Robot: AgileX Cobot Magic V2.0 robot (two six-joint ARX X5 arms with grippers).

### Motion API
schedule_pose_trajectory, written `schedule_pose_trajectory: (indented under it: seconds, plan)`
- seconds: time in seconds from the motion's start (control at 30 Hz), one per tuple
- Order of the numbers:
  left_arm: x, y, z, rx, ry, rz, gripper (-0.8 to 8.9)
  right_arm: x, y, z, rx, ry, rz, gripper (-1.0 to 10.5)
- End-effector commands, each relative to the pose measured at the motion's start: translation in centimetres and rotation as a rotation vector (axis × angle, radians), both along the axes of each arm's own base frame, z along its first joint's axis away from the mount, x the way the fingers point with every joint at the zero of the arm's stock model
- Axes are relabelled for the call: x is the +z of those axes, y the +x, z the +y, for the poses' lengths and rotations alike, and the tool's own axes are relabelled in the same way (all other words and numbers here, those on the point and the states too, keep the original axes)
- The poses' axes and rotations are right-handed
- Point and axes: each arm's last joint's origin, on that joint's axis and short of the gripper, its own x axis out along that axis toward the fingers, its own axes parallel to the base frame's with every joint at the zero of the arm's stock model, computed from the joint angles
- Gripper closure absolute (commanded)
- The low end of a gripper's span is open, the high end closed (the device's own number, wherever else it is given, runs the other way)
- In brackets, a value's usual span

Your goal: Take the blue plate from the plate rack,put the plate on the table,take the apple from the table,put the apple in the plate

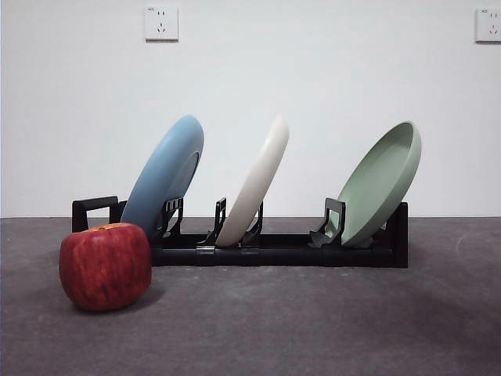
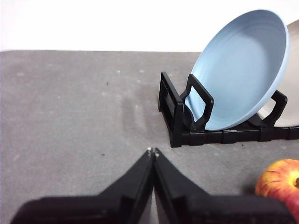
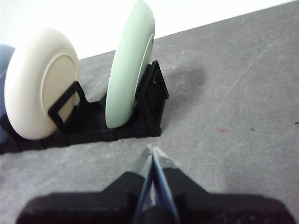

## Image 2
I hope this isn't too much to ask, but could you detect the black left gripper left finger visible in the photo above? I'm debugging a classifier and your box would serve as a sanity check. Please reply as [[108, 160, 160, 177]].
[[10, 148, 155, 224]]

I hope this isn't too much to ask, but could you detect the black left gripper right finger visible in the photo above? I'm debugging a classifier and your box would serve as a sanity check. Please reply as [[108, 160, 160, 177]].
[[152, 147, 296, 224]]

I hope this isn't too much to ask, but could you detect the red apple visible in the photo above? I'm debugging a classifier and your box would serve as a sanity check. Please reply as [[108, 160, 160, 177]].
[[255, 159, 299, 224]]

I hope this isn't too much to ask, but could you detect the blue plate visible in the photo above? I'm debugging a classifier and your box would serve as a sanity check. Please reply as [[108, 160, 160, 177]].
[[184, 9, 291, 131]]

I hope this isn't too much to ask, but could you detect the black plate rack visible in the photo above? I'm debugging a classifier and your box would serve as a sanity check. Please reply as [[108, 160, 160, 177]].
[[157, 71, 299, 148]]

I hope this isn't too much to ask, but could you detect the cream white plate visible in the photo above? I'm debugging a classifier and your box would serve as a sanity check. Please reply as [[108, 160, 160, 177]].
[[256, 20, 299, 128]]

